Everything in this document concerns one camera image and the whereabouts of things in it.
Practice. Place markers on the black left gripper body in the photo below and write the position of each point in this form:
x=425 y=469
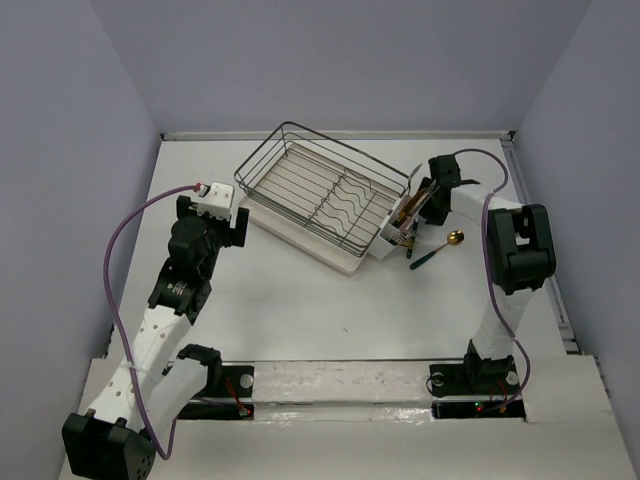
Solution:
x=218 y=230

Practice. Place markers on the silver knife dark handle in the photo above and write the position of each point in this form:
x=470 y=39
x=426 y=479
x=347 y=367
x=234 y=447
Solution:
x=431 y=188

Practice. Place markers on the gold spoon green handle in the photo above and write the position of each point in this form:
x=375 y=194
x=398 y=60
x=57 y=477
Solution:
x=454 y=238

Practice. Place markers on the silver fork teal handle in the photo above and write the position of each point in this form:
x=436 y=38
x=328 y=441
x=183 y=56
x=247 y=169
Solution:
x=407 y=242

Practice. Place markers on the gold knife green handle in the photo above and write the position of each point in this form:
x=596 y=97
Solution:
x=409 y=206

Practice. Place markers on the silver spoon pink handle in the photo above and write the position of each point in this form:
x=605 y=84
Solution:
x=411 y=176

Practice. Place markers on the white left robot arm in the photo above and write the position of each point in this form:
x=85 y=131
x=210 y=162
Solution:
x=132 y=422

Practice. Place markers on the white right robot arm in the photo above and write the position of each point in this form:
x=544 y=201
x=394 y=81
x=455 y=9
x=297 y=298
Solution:
x=518 y=256

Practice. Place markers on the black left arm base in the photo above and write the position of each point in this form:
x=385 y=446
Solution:
x=229 y=400

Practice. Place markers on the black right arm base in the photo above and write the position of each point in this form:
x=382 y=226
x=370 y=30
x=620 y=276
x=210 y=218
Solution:
x=475 y=388

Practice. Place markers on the white cutlery holder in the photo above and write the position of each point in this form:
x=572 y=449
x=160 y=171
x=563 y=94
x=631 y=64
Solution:
x=394 y=231

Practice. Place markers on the cream drip tray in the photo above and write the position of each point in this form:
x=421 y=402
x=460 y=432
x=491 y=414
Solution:
x=294 y=235

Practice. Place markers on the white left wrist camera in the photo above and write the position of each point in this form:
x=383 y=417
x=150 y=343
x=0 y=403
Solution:
x=214 y=200

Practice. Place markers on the grey wire dish rack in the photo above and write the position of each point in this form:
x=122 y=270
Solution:
x=336 y=192

